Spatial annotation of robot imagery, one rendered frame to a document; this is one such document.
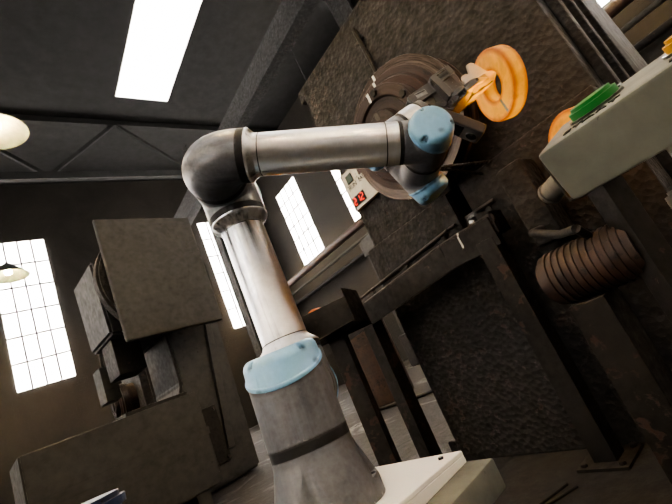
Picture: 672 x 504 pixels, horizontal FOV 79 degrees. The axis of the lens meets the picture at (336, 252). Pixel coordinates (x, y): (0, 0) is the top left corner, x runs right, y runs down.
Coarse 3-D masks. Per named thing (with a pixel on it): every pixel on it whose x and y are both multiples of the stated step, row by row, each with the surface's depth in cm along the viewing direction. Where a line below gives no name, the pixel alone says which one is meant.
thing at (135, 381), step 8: (136, 376) 465; (144, 376) 461; (120, 384) 478; (128, 384) 483; (136, 384) 471; (144, 384) 457; (152, 384) 459; (128, 392) 468; (136, 392) 475; (144, 392) 454; (152, 392) 456; (120, 400) 465; (128, 400) 464; (136, 400) 471; (144, 400) 454; (152, 400) 455; (112, 408) 472; (120, 408) 465; (128, 408) 463; (136, 408) 471
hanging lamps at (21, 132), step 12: (0, 120) 465; (12, 120) 460; (0, 132) 470; (12, 132) 473; (24, 132) 472; (0, 144) 474; (12, 144) 479; (12, 264) 741; (0, 276) 745; (12, 276) 759; (24, 276) 765
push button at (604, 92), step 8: (600, 88) 34; (608, 88) 33; (616, 88) 33; (592, 96) 34; (600, 96) 33; (608, 96) 33; (584, 104) 34; (592, 104) 33; (576, 112) 35; (584, 112) 34
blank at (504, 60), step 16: (496, 48) 85; (512, 48) 84; (480, 64) 91; (496, 64) 86; (512, 64) 82; (512, 80) 83; (480, 96) 95; (496, 96) 93; (512, 96) 85; (496, 112) 92; (512, 112) 87
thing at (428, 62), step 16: (384, 64) 138; (400, 64) 133; (416, 64) 129; (432, 64) 125; (464, 112) 120; (464, 144) 125; (448, 160) 125; (368, 176) 151; (448, 176) 131; (384, 192) 147; (400, 192) 141
